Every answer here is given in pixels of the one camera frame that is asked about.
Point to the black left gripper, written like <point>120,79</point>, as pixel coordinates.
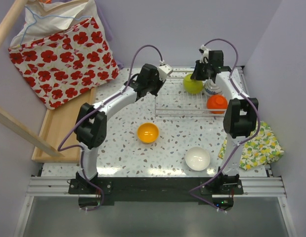
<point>155,87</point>

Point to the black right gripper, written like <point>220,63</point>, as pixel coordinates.
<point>196,75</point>

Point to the blue white ceramic bowl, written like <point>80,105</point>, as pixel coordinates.
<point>211,88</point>

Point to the lime green bowl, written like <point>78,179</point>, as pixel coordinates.
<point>192,86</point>

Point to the white wire dish rack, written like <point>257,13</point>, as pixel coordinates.
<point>174,101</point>

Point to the red orange plastic bowl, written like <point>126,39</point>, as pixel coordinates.
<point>217,104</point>

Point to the yellow orange plastic bowl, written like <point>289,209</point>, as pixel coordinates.
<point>147,133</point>

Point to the white plastic bowl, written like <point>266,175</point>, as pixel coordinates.
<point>197,158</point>

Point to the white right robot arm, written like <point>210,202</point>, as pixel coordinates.
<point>239,120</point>

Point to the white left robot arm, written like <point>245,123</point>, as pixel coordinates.
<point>92,119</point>

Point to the red poppy print bag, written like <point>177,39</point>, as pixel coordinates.
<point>60,67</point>

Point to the lemon print cloth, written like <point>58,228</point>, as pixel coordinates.
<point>262,149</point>

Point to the wooden tray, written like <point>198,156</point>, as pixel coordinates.
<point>56,125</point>

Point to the white cloth bag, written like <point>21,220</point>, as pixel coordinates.
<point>45,9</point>

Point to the wooden beam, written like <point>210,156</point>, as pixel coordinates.
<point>20,129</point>

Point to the wooden pole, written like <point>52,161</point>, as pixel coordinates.
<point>10,18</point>

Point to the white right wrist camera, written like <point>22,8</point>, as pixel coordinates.
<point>204,54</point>

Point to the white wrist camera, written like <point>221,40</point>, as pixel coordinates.
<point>164,71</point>
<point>204,54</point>

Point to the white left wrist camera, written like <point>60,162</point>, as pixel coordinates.
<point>164,71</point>

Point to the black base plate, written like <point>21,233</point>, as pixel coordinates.
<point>110,190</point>

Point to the aluminium rail frame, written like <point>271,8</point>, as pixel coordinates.
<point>50,211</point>

